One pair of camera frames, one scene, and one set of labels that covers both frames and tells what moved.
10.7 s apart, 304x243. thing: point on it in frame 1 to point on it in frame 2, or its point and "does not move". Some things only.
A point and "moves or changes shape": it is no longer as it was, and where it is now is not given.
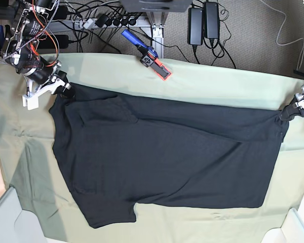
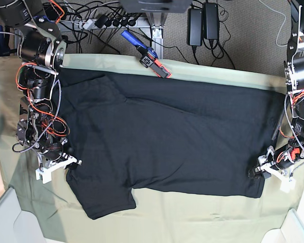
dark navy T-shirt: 118,149 moves or changes shape
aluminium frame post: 158,19 does not move
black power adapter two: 211,19 does not move
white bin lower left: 9,223 does not move
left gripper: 59,84 to 55,159
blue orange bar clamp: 150,57 does not move
